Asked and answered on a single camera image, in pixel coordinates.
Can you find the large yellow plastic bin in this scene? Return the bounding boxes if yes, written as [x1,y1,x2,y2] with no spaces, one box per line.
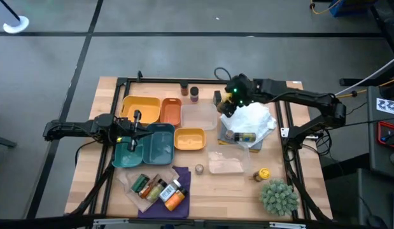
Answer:
[119,95,162,125]

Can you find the orange spice jar black lid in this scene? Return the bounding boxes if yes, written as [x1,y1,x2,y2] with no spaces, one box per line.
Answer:
[164,187,189,212]

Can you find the blue plastic bin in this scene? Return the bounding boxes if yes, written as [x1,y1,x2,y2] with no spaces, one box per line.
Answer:
[142,123,176,165]

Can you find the grey side cabinet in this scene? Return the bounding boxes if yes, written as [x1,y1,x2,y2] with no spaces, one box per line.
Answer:
[367,85,394,172]

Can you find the yellow cable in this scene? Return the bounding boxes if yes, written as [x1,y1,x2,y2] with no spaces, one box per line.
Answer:
[309,0,341,15]

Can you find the white round stand base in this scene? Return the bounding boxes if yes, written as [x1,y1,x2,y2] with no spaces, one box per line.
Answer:
[2,15,30,34]

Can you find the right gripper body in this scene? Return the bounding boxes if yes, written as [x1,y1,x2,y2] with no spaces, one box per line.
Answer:
[224,73,255,108]

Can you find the white cable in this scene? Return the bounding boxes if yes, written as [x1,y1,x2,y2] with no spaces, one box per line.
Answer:
[335,53,394,96]

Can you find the green artificial succulent plant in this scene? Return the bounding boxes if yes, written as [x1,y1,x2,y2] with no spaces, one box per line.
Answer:
[259,179,300,217]

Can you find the green plastic bin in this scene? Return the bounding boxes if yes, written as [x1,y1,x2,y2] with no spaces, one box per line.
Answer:
[111,127,145,169]

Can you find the black stand pole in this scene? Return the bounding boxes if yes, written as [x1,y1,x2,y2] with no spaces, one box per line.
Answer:
[0,0,21,22]

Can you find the grey board with yellow edge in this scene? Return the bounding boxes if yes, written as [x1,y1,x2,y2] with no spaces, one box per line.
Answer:
[217,122,264,153]

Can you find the orange extension cord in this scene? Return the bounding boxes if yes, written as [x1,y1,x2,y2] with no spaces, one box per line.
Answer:
[338,76,394,99]

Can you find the white label spice jar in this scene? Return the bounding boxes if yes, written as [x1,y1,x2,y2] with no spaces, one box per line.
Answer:
[158,179,183,204]

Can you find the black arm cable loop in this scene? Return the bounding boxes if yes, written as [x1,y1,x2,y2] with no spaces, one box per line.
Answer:
[214,67,232,82]

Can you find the black cable bundle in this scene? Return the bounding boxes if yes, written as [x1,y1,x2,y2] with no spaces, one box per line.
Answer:
[313,127,335,157]

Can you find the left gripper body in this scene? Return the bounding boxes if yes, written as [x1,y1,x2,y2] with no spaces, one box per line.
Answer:
[112,109,143,153]

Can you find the small yellow plastic bin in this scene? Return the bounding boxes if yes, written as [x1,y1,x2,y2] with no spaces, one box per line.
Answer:
[173,127,206,151]

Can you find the black computer mouse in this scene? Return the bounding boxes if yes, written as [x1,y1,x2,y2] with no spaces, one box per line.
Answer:
[367,214,389,229]

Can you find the yellow-green spice jar black lid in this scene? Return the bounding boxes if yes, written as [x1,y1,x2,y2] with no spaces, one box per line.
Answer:
[145,178,168,204]

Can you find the black aluminium table frame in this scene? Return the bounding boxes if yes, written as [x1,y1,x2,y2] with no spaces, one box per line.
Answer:
[69,70,333,223]

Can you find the red framed device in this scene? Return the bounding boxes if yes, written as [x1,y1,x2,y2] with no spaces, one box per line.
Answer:
[376,120,394,150]

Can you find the white plastic bag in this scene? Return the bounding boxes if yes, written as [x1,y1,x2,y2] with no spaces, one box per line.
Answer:
[220,102,278,148]

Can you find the blue box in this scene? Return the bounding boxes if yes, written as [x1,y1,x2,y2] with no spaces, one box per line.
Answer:
[328,0,376,17]

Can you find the slim red orange spice jar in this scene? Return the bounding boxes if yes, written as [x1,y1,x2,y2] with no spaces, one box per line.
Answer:
[138,174,160,200]

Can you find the purple cloth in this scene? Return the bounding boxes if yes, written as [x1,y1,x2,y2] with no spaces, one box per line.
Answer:
[137,165,192,219]

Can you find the orange plastic bin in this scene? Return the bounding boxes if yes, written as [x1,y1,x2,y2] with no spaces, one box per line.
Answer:
[159,97,183,127]

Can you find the spice jar yellow blue label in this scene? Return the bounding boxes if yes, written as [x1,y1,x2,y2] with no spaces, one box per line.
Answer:
[233,132,257,143]

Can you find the purple spice jar dark lid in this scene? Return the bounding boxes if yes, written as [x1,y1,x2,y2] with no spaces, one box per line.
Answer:
[189,86,200,104]

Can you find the white printed sticker sheet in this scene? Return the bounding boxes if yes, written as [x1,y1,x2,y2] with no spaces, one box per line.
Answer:
[376,97,394,116]

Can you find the green spice jar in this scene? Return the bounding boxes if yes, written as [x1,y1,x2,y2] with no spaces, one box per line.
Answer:
[130,173,151,194]

